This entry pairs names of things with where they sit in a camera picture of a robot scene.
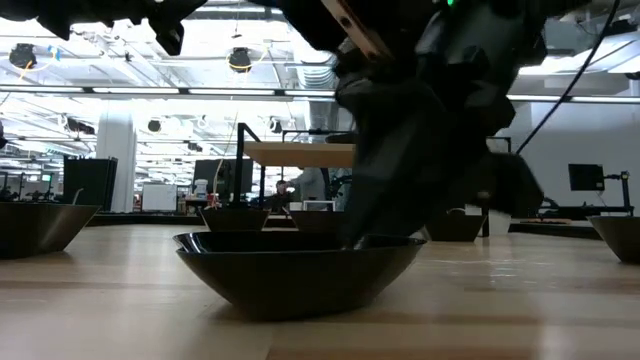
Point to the black ceiling speaker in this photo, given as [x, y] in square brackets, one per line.
[240, 60]
[22, 55]

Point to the silver spiral air duct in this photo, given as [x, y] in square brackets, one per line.
[315, 77]

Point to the white plastic bottle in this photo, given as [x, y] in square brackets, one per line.
[201, 190]

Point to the person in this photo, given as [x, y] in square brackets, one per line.
[281, 190]
[310, 185]

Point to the black square mini plate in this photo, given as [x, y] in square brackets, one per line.
[315, 221]
[35, 230]
[235, 220]
[452, 229]
[620, 237]

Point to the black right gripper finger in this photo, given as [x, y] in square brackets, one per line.
[395, 160]
[500, 185]

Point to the round black ceiling fixture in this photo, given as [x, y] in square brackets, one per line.
[154, 126]

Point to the black ceiling projector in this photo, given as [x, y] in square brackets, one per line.
[80, 126]

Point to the black monitor on stand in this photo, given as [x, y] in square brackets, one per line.
[586, 177]

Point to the black leaf-shaped mini plate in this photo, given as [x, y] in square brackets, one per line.
[300, 285]

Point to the white board panel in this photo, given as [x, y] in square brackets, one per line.
[159, 197]

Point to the small wooden shelf black legs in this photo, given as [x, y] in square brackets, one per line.
[300, 155]

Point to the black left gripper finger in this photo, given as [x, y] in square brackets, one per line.
[182, 10]

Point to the black computer monitor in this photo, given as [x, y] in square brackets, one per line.
[215, 175]

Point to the white building column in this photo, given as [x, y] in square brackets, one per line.
[116, 165]

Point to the black partition panel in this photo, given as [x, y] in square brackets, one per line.
[90, 182]

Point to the white laptop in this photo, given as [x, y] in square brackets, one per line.
[320, 206]

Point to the long ceiling light strip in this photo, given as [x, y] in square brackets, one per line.
[150, 91]

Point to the black robot work table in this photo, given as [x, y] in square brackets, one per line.
[590, 211]

